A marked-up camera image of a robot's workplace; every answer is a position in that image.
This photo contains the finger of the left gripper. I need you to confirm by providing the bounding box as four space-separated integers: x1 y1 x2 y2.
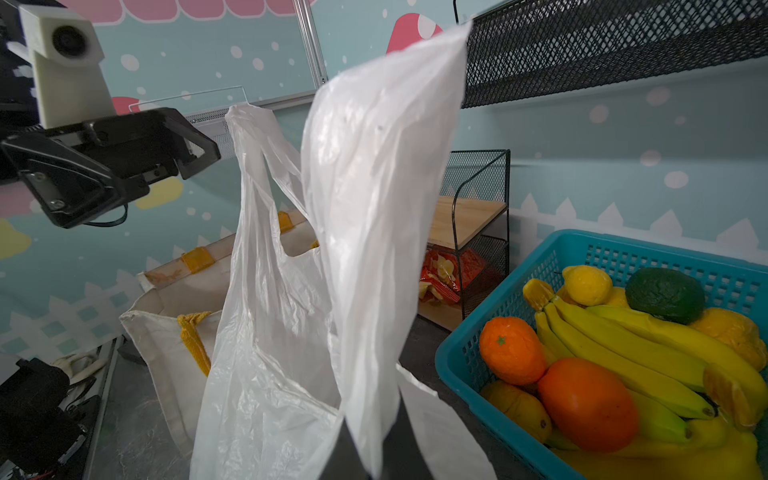
161 109 221 179

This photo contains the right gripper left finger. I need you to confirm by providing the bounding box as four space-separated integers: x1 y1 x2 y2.
319 421 369 480

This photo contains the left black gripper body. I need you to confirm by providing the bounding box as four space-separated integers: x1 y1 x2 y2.
1 108 198 229

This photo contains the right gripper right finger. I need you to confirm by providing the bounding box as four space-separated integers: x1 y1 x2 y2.
381 397 433 480

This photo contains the white canvas tote bag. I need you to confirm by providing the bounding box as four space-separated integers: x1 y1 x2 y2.
121 212 339 456

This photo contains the white plastic grocery bag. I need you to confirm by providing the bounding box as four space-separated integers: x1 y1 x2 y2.
190 23 495 479

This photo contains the orange fruit left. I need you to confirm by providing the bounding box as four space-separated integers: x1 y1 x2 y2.
478 317 547 386

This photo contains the orange fruit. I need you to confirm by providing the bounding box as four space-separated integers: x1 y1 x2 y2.
478 317 547 386
537 358 639 453

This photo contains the red snack bag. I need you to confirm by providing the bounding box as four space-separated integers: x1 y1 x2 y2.
419 249 487 305

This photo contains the orange fruit right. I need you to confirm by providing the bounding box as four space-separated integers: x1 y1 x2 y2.
537 358 639 453

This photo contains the yellow lemon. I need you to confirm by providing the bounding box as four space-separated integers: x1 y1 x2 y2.
562 265 613 306

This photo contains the yellow banana bunch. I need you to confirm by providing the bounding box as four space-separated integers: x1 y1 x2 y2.
523 279 767 479

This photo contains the green avocado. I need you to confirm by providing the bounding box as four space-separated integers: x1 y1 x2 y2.
625 268 706 325

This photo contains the teal plastic fruit basket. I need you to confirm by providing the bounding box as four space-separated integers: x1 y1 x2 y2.
436 230 767 479

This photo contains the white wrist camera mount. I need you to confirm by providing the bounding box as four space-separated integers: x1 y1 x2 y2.
15 5 116 129

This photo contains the black wire snack shelf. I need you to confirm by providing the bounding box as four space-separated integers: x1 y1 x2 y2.
418 149 511 331

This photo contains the black mesh wall basket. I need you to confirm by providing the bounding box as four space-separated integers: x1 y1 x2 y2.
462 0 767 109

